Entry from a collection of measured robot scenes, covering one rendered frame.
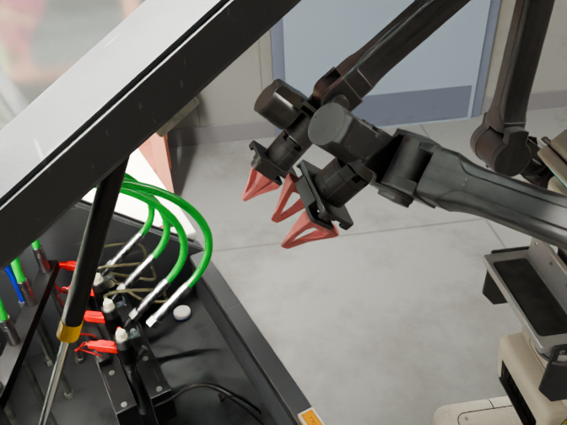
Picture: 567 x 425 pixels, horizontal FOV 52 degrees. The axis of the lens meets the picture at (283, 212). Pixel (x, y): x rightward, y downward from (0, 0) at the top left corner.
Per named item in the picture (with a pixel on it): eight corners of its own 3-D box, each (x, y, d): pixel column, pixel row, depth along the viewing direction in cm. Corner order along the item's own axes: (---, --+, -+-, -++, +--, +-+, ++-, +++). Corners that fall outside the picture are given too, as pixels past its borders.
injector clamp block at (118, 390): (183, 438, 113) (170, 389, 104) (132, 462, 109) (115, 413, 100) (131, 323, 137) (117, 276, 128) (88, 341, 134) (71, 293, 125)
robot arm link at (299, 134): (332, 130, 104) (325, 116, 108) (305, 108, 100) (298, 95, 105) (307, 158, 106) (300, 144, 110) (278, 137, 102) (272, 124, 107)
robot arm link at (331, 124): (414, 211, 73) (446, 148, 72) (359, 179, 65) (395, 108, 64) (348, 184, 81) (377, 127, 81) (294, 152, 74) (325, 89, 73)
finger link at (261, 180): (229, 184, 113) (261, 147, 110) (257, 200, 116) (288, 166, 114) (236, 203, 107) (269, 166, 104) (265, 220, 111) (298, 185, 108)
